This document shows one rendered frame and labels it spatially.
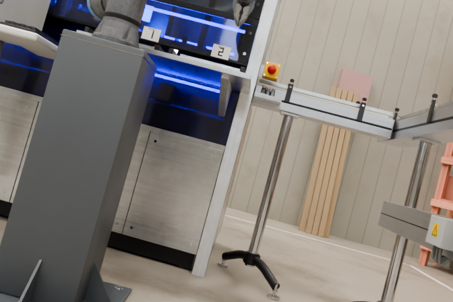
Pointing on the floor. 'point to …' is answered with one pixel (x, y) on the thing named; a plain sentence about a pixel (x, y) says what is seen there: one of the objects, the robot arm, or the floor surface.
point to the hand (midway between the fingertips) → (238, 22)
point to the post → (243, 104)
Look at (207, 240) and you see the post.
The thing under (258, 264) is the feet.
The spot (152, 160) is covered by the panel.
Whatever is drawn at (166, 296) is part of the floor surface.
